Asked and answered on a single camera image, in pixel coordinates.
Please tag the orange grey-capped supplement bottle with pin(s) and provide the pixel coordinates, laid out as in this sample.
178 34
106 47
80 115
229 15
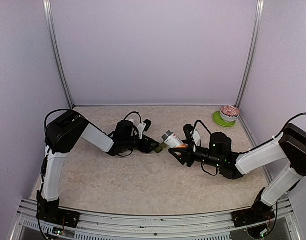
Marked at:
172 140

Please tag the right aluminium frame post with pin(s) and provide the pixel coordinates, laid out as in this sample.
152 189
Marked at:
251 52

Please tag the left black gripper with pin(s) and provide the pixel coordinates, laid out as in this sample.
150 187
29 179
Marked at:
148 149

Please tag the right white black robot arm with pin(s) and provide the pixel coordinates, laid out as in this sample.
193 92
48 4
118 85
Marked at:
289 145

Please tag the red patterned white bowl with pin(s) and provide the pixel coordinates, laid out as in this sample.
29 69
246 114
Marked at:
229 113

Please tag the green weekly pill organizer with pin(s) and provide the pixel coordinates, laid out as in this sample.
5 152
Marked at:
160 148

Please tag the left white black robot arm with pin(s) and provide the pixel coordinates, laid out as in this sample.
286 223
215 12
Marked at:
61 136

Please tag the left aluminium frame post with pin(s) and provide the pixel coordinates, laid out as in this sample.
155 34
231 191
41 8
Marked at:
56 53

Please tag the green saucer plate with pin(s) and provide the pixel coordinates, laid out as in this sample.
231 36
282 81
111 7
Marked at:
218 120

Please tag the aluminium frame post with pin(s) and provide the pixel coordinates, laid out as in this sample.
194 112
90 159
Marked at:
251 52
56 53

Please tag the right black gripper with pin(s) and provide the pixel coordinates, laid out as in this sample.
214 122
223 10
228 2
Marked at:
187 153

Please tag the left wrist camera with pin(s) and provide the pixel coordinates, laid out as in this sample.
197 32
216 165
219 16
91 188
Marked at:
148 124

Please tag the front aluminium rail base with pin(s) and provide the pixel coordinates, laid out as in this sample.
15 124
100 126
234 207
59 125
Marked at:
93 225

